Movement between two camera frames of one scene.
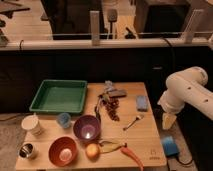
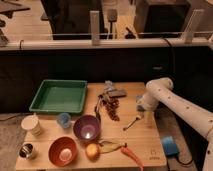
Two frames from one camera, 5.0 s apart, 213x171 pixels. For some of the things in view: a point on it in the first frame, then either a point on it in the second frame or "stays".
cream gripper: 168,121 -> 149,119
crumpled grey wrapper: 109,85 stays
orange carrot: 133,156 stays
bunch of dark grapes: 112,105 stays
